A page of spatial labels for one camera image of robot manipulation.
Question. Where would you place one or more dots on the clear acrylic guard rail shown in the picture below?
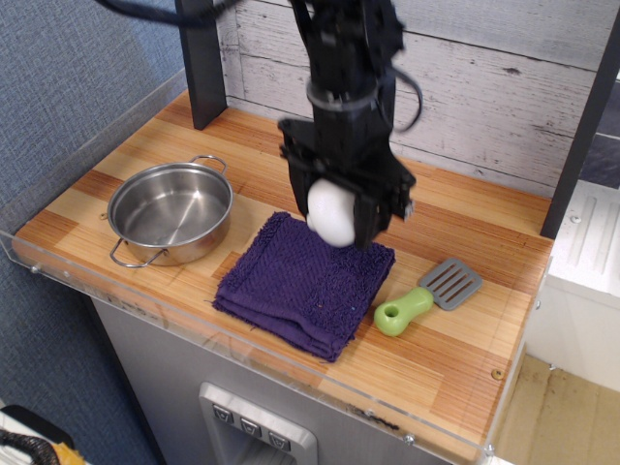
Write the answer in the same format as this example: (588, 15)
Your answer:
(483, 192)

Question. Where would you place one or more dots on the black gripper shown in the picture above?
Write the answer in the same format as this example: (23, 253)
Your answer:
(351, 148)

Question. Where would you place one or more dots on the yellow object at corner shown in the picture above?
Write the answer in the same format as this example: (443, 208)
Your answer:
(62, 454)

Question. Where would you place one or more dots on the right dark grey post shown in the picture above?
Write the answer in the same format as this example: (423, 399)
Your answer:
(588, 124)

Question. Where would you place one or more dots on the folded purple cloth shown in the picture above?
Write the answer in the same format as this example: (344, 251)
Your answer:
(295, 286)

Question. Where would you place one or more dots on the white egg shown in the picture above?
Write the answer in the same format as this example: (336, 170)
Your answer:
(331, 213)

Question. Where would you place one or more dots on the green grey toy spatula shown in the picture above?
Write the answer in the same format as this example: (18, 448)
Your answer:
(447, 285)

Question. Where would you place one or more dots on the white toy sink unit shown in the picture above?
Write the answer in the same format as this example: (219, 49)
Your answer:
(575, 322)

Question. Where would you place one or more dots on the silver dispenser button panel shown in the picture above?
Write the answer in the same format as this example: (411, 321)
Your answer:
(242, 432)

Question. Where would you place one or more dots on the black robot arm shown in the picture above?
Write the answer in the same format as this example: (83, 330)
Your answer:
(350, 46)

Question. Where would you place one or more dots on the grey toy fridge cabinet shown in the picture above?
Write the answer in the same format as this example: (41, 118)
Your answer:
(166, 371)

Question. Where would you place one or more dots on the small steel pot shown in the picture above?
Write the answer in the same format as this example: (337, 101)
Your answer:
(171, 214)

